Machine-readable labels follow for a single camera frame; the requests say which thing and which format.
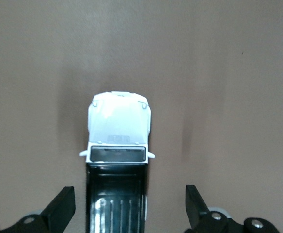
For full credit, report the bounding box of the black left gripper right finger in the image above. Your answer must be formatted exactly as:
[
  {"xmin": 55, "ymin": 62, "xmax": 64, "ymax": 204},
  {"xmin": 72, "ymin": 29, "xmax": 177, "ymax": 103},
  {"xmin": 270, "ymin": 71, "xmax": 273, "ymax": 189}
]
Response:
[{"xmin": 184, "ymin": 185, "xmax": 279, "ymax": 233}]

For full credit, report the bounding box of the white and black toy car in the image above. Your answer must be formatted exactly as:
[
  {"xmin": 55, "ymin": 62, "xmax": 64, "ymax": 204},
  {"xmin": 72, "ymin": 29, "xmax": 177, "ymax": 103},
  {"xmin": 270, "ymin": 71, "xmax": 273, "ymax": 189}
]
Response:
[{"xmin": 79, "ymin": 91, "xmax": 156, "ymax": 233}]

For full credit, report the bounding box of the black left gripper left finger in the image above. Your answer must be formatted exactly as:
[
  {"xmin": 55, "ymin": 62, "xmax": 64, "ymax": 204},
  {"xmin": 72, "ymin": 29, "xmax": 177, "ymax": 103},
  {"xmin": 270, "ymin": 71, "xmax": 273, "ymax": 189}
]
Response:
[{"xmin": 0, "ymin": 186, "xmax": 76, "ymax": 233}]

